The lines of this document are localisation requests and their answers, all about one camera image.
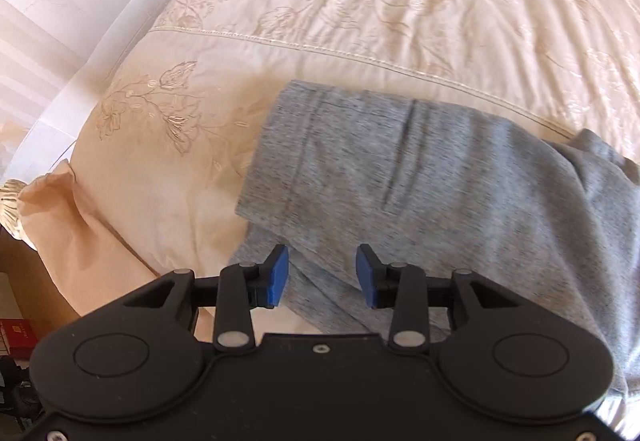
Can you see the grey pants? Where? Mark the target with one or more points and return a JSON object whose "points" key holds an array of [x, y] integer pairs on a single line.
{"points": [[450, 201]]}

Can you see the white bed headboard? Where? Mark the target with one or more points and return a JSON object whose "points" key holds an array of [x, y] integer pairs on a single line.
{"points": [[100, 16]]}

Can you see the peach bed sheet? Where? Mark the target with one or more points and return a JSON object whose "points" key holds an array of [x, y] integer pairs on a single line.
{"points": [[75, 241]]}

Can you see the cream embroidered bedspread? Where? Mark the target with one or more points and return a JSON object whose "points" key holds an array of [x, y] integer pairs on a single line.
{"points": [[380, 11]]}

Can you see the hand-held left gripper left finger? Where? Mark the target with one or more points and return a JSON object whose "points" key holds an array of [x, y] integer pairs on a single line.
{"points": [[278, 277]]}

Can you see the red box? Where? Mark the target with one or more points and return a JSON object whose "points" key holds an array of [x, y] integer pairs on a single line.
{"points": [[17, 336]]}

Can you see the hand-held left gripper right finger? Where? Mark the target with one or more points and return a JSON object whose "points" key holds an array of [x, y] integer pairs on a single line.
{"points": [[366, 277]]}

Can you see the brown wooden cabinet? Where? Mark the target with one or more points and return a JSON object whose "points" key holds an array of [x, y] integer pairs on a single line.
{"points": [[35, 281]]}

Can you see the gold ornate furniture piece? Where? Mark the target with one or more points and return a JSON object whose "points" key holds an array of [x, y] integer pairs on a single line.
{"points": [[10, 208]]}

